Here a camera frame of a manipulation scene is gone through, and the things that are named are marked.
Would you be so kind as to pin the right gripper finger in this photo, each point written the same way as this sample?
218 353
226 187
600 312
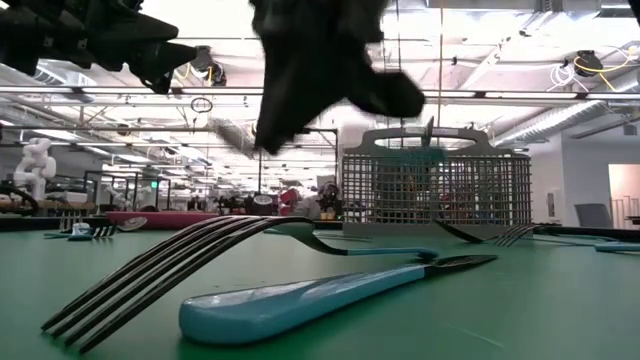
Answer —
310 95
272 100

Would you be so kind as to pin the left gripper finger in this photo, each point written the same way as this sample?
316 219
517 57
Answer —
162 62
140 31

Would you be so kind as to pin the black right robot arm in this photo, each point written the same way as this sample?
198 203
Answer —
636 7

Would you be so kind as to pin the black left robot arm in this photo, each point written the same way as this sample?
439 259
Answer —
12 30

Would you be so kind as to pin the long LED light bar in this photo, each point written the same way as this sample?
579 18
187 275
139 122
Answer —
100 90

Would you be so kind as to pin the person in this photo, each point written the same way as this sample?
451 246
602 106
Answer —
310 206

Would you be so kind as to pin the pink round plate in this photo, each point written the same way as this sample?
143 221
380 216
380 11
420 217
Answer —
165 221

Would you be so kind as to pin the grey plastic cutlery basket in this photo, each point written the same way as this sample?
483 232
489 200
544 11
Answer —
480 190

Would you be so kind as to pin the grey chair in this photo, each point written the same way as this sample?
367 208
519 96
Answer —
593 216

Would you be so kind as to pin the green table mat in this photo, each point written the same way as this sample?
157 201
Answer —
550 310

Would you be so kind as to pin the black metal frame rig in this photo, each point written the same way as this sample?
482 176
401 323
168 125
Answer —
320 131

